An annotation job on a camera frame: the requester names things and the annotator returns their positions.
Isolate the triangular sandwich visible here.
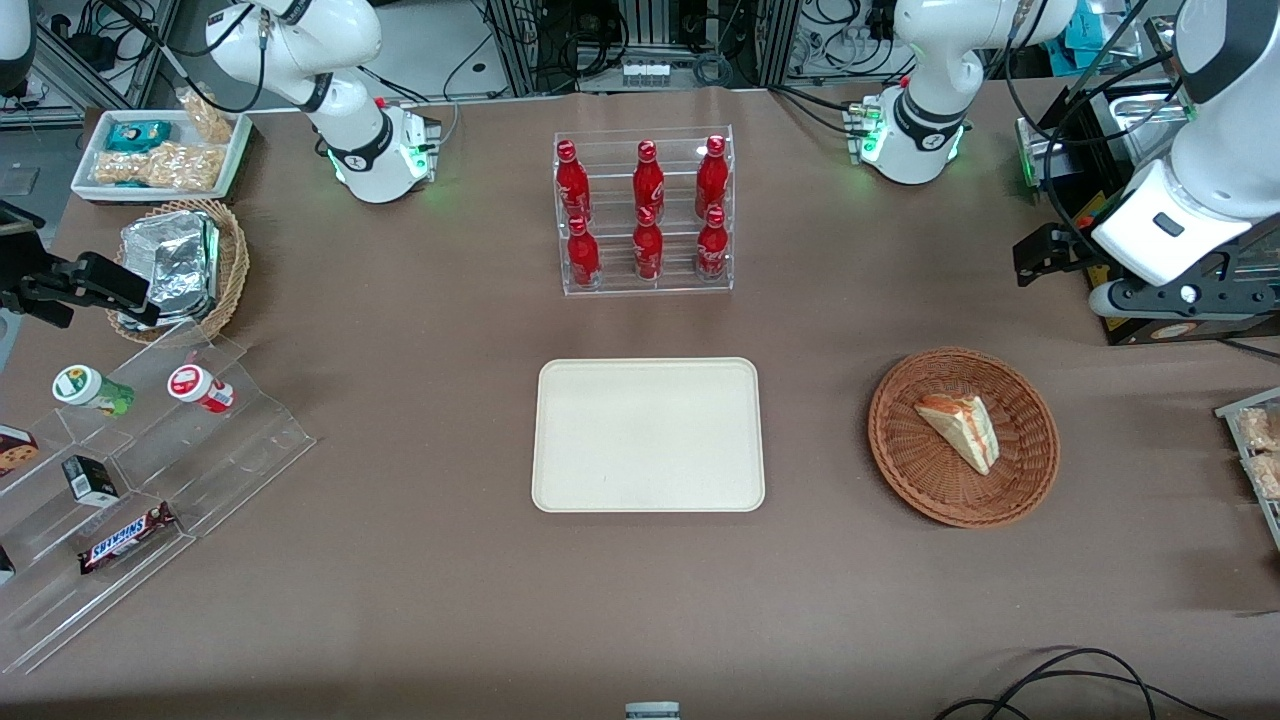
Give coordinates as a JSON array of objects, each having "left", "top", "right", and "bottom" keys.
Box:
[{"left": 914, "top": 393, "right": 1002, "bottom": 477}]

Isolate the wicker basket with foil containers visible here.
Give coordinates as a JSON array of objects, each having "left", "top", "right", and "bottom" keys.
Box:
[{"left": 107, "top": 198, "right": 250, "bottom": 347}]

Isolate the white rectangular snack tray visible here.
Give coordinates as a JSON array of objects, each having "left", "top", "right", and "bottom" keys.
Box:
[{"left": 71, "top": 108, "right": 254, "bottom": 206}]

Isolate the grey tray with snacks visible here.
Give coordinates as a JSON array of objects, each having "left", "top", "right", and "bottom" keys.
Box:
[{"left": 1214, "top": 387, "right": 1280, "bottom": 552}]

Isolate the round brown wicker basket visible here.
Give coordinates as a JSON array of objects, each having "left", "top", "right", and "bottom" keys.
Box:
[{"left": 867, "top": 346, "right": 1061, "bottom": 529}]

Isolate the cream plastic tray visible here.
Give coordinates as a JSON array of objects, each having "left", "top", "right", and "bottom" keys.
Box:
[{"left": 530, "top": 356, "right": 767, "bottom": 515}]

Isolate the foil food container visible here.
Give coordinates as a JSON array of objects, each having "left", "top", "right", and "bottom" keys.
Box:
[
  {"left": 112, "top": 285, "right": 219, "bottom": 333},
  {"left": 119, "top": 210, "right": 220, "bottom": 313}
]

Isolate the green lid cup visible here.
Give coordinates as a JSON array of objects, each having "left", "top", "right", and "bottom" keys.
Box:
[{"left": 52, "top": 364, "right": 135, "bottom": 417}]

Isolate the black yellow control box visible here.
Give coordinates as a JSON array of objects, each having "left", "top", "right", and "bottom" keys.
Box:
[{"left": 1015, "top": 78, "right": 1280, "bottom": 347}]

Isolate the clear bag of nuts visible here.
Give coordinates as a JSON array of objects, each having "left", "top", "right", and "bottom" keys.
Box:
[
  {"left": 140, "top": 140, "right": 223, "bottom": 193},
  {"left": 90, "top": 150, "right": 151, "bottom": 188},
  {"left": 177, "top": 88, "right": 237, "bottom": 145}
]

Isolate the red lid cup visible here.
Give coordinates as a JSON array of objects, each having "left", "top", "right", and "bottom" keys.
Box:
[{"left": 166, "top": 364, "right": 237, "bottom": 415}]

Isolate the teal snack packet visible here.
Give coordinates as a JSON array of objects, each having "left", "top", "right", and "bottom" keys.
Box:
[{"left": 105, "top": 120, "right": 174, "bottom": 154}]

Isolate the brown cookie box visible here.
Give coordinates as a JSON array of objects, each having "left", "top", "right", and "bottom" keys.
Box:
[{"left": 0, "top": 425, "right": 40, "bottom": 480}]

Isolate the small black box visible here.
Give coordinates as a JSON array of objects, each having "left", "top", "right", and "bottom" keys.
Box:
[{"left": 61, "top": 455, "right": 122, "bottom": 507}]

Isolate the teal cardboard box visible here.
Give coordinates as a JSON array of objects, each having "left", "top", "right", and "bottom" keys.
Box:
[{"left": 1062, "top": 8, "right": 1103, "bottom": 73}]

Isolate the clear acrylic stepped display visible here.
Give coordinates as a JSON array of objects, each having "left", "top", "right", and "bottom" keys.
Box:
[{"left": 0, "top": 320, "right": 317, "bottom": 677}]

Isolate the Snickers chocolate bar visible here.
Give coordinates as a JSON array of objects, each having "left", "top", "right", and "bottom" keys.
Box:
[{"left": 78, "top": 501, "right": 179, "bottom": 576}]

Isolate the red cola bottle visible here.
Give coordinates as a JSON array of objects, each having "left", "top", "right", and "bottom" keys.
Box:
[
  {"left": 632, "top": 139, "right": 667, "bottom": 216},
  {"left": 695, "top": 204, "right": 730, "bottom": 284},
  {"left": 632, "top": 205, "right": 666, "bottom": 284},
  {"left": 555, "top": 139, "right": 593, "bottom": 224},
  {"left": 694, "top": 134, "right": 730, "bottom": 215},
  {"left": 566, "top": 214, "right": 603, "bottom": 292}
]

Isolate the clear acrylic bottle rack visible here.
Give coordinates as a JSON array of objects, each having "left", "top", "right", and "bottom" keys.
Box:
[{"left": 552, "top": 125, "right": 735, "bottom": 297}]

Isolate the black floor cable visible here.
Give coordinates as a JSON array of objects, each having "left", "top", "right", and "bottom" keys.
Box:
[{"left": 934, "top": 647, "right": 1233, "bottom": 720}]

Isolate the aluminium frame rack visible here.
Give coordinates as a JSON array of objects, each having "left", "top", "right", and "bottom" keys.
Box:
[{"left": 480, "top": 0, "right": 803, "bottom": 97}]

